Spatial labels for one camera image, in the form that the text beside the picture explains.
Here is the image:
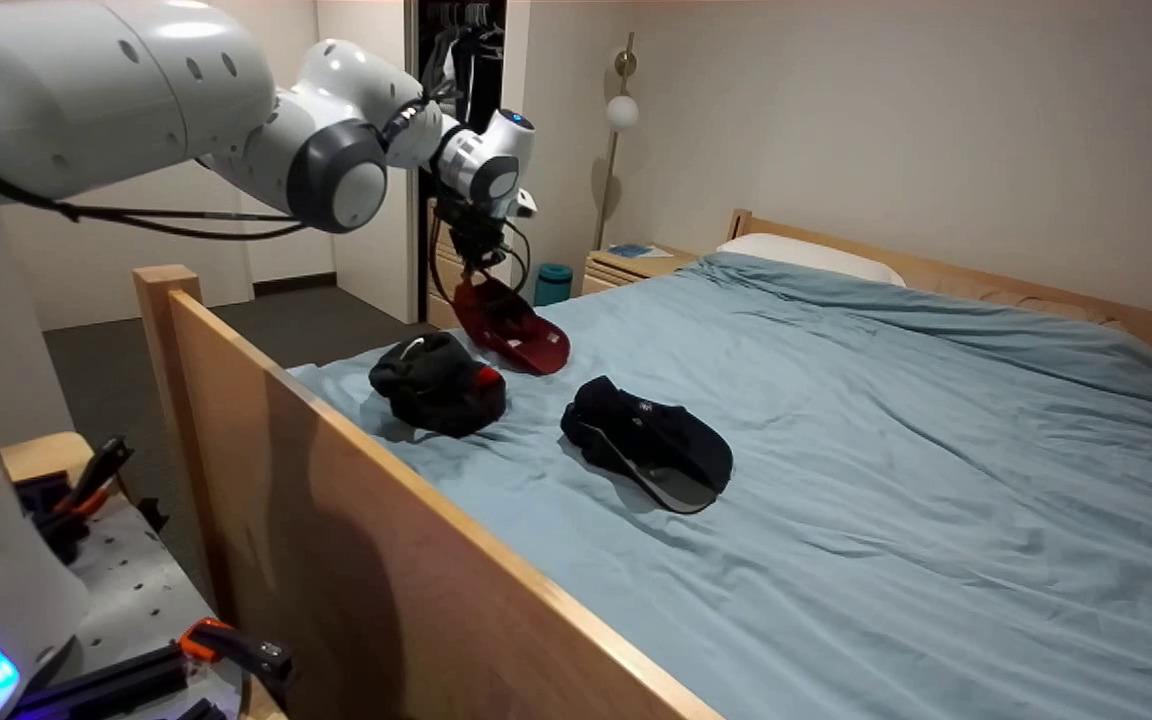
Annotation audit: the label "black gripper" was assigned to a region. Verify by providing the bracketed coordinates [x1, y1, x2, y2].
[430, 184, 529, 291]

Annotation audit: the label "wooden dresser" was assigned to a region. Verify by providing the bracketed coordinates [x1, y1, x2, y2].
[424, 216, 471, 333]

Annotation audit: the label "teal bin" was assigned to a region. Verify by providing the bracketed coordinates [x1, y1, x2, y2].
[530, 257, 579, 308]

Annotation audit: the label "wooden nightstand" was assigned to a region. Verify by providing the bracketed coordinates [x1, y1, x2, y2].
[579, 237, 702, 301]

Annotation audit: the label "hanging clothes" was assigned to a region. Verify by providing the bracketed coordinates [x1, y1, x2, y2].
[410, 0, 510, 131]

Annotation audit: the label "black shoe near edge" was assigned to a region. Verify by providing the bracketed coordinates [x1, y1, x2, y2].
[555, 373, 740, 520]

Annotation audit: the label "wooden bed footboard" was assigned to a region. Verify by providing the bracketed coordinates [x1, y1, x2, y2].
[128, 262, 723, 720]

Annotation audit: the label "white pillow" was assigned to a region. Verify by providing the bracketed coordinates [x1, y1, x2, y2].
[712, 230, 912, 291]

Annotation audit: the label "white door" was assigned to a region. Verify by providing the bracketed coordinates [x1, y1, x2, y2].
[0, 158, 229, 333]

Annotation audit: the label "black orange clamp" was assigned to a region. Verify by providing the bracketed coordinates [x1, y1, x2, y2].
[172, 613, 301, 714]
[35, 431, 137, 569]

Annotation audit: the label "light blue bed sheet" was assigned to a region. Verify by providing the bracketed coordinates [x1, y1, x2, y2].
[283, 249, 1152, 720]

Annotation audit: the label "wooden block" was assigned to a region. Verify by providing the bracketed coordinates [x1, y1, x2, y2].
[0, 427, 101, 489]

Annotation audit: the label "black bar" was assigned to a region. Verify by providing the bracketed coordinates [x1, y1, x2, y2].
[11, 644, 195, 720]

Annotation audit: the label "wooden bed headboard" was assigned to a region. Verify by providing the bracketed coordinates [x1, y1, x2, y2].
[723, 205, 1152, 390]

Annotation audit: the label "wall lamp with round bulb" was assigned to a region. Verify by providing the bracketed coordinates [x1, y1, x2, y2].
[591, 30, 643, 257]

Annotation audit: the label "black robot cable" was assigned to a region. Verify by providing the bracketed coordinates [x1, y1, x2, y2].
[0, 138, 534, 301]

